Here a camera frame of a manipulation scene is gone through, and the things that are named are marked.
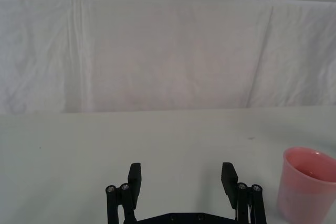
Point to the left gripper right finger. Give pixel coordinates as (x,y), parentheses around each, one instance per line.
(246,203)

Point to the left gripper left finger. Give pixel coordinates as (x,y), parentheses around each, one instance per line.
(119,203)

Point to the pink plastic cup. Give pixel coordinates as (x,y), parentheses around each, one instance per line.
(302,190)

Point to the white table cloth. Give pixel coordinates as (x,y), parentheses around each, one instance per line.
(105,142)

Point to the white curtain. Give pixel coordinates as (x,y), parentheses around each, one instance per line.
(157,51)

